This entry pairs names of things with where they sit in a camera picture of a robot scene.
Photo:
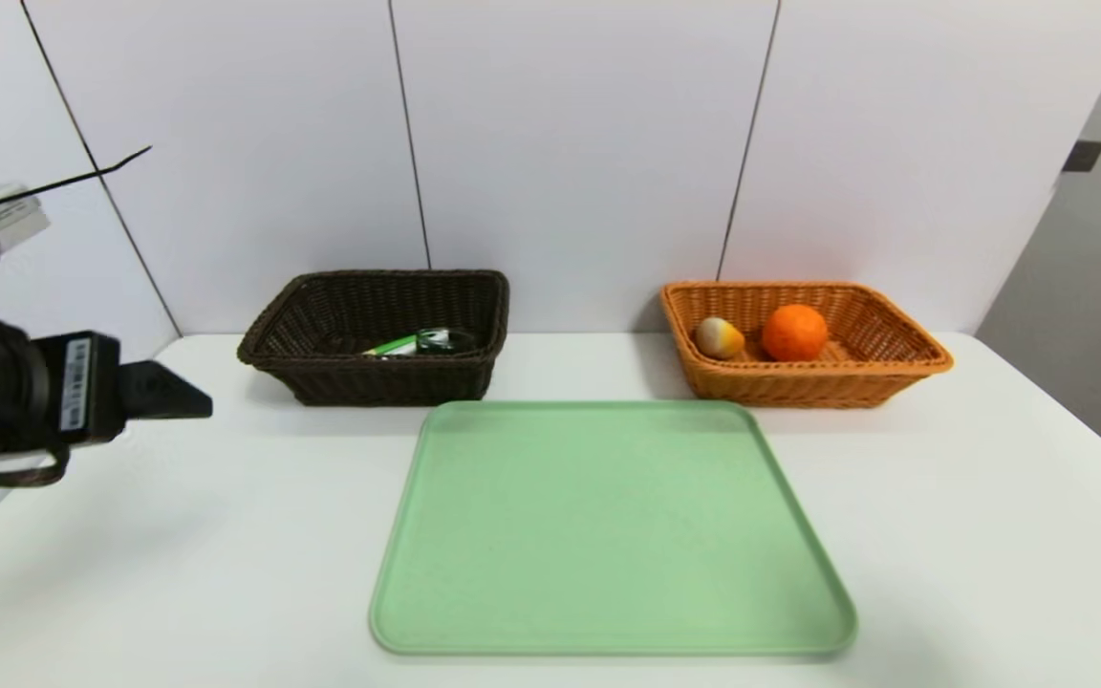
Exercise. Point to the green plastic tray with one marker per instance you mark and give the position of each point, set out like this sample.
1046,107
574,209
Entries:
608,554

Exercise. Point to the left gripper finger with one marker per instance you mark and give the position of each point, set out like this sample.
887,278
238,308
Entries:
159,382
163,411

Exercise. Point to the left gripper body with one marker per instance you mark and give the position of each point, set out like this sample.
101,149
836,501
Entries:
84,386

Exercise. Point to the orange fruit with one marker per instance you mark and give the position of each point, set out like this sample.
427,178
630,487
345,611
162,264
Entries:
794,333

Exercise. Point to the orange wicker basket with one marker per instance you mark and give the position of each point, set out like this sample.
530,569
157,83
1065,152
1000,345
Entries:
799,387

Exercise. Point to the glass cup black holder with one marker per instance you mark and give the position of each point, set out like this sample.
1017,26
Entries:
445,341

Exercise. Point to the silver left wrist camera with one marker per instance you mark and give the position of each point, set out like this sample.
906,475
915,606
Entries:
10,220

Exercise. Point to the dark brown wicker basket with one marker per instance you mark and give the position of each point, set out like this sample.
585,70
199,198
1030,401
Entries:
369,382

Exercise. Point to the black zip tie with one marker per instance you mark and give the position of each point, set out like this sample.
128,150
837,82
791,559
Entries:
82,177

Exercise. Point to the white orange peach bun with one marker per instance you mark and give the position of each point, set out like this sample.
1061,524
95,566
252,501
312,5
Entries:
720,338

